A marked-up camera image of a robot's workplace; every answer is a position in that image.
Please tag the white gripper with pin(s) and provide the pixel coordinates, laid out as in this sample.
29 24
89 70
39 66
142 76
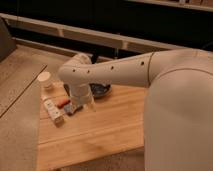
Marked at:
81 101

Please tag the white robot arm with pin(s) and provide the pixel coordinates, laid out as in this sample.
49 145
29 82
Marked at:
178 109

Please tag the blue sponge block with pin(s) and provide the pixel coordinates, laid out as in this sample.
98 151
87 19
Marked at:
70 108

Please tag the red marker pen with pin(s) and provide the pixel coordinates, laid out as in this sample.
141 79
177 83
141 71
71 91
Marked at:
62 103

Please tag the white rectangular box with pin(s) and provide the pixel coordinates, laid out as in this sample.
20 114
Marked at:
52 110

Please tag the white paper cup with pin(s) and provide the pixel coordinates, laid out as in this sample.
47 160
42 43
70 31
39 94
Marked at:
45 80

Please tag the white metal rail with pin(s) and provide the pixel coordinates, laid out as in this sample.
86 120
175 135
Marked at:
79 39

